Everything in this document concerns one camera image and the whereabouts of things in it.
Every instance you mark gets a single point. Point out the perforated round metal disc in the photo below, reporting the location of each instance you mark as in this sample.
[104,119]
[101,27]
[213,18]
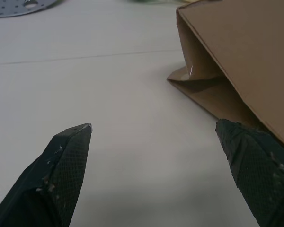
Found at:
[14,10]

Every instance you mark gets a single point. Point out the brown paper bag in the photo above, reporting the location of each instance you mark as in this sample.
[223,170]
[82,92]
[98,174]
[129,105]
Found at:
[239,35]

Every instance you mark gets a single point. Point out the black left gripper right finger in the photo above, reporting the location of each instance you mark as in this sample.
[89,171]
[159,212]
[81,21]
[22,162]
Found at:
[262,175]

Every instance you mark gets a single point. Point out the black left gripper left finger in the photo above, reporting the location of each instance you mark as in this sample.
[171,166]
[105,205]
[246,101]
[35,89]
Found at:
[61,179]

